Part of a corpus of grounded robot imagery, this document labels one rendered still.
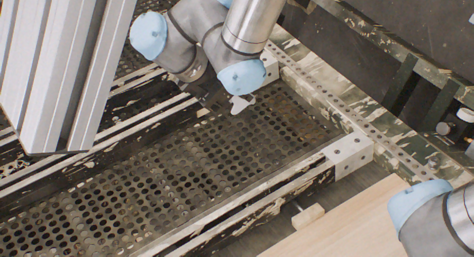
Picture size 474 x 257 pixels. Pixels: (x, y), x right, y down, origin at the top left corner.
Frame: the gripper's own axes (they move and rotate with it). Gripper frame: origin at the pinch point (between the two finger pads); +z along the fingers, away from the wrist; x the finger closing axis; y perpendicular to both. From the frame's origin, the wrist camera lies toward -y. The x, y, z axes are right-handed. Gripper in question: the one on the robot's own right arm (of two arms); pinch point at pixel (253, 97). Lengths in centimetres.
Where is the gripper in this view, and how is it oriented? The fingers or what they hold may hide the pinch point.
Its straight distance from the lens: 133.1
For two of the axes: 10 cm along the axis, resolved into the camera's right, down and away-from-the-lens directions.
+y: -6.8, 7.2, 1.4
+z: 5.3, 3.5, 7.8
